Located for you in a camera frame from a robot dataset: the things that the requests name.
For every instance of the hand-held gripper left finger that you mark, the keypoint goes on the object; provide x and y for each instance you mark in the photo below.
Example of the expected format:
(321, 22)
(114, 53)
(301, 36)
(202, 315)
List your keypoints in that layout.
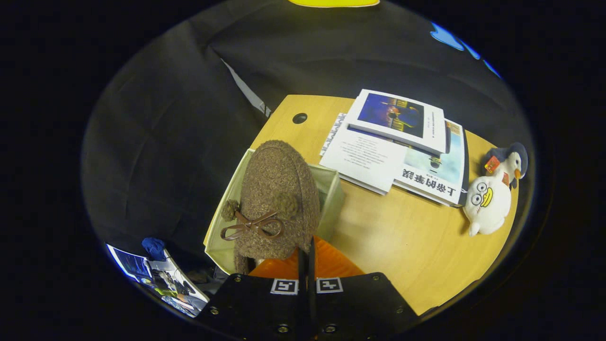
(255, 308)

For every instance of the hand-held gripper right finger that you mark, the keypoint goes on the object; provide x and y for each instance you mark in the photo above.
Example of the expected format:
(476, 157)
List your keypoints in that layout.
(360, 308)

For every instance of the cream fabric storage box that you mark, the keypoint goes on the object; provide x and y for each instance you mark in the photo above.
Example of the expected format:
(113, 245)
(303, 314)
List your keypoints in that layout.
(330, 199)

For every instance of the brown fuzzy shoe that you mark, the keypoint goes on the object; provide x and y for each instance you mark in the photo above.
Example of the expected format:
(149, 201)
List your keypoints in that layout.
(274, 180)

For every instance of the computer screen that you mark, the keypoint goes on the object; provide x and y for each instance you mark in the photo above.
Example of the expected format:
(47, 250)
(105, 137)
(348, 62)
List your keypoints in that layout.
(165, 284)

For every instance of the blue cloth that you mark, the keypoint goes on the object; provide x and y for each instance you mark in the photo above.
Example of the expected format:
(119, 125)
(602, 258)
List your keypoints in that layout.
(154, 248)

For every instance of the book with pale blue cover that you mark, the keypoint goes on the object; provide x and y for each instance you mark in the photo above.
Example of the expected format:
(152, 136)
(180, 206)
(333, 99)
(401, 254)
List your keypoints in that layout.
(440, 170)

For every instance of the white duck plush toy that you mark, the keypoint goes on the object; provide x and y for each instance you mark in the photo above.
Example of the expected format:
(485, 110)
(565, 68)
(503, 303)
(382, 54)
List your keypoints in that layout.
(490, 203)

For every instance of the black white patterned booklet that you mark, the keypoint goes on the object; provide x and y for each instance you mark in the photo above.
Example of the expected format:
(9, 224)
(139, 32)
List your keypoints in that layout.
(333, 135)

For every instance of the book with blue picture cover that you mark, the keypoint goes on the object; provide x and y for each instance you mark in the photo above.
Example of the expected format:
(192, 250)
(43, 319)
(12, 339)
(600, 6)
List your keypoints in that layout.
(393, 116)

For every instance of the grey penguin plush toy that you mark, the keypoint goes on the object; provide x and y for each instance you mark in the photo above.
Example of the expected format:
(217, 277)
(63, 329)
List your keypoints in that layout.
(511, 161)

